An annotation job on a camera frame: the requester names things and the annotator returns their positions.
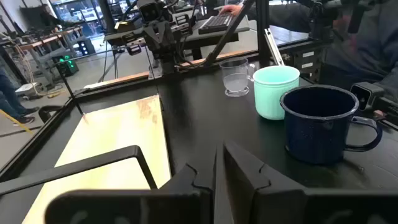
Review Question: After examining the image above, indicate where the computer with green lights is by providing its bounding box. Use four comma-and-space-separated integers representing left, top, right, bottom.
54, 54, 80, 77

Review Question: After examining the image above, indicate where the black diagonal strut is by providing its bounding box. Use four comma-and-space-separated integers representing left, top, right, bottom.
203, 0, 256, 67

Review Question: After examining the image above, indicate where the mint green mug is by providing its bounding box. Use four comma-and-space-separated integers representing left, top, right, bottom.
252, 65, 301, 121

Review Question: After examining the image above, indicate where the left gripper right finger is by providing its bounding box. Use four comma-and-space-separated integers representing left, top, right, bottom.
223, 141, 398, 224

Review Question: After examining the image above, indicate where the person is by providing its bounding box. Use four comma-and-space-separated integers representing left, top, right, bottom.
0, 67, 40, 128
269, 0, 398, 103

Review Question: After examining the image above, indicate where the wooden cutting board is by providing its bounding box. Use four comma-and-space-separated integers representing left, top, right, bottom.
0, 67, 172, 224

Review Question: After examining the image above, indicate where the black keyboard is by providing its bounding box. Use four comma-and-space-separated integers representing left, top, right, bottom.
198, 13, 234, 35

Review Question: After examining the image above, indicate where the dark blue enamel mug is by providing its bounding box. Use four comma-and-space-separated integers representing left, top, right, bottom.
279, 84, 384, 166

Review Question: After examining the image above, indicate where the person's hand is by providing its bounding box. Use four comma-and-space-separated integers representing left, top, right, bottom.
219, 4, 244, 16

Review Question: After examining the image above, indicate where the background workbench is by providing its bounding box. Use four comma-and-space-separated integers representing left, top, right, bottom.
14, 26, 85, 85

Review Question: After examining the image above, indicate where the clear glass mug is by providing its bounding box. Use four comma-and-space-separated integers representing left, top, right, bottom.
219, 57, 256, 98

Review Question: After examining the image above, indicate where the silver metal bracket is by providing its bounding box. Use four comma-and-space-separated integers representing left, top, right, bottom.
264, 28, 285, 67

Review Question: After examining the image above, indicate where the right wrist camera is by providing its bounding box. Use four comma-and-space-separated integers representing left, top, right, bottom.
136, 0, 163, 23

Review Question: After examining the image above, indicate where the grey keyboard desk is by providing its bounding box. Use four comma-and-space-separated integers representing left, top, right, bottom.
183, 14, 251, 50

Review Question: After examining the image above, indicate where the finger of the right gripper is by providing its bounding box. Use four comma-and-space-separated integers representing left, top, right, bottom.
143, 23, 160, 53
159, 21, 177, 52

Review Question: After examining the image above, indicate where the wooden table side plank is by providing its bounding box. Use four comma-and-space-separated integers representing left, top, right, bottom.
83, 49, 259, 91

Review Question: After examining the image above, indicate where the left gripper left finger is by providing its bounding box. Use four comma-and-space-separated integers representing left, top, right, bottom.
45, 143, 223, 224

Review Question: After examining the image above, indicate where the black frame post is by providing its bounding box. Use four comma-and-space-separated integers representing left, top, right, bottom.
255, 0, 272, 65

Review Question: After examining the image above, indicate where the black table-level camera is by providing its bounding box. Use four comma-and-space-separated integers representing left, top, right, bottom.
349, 82, 398, 125

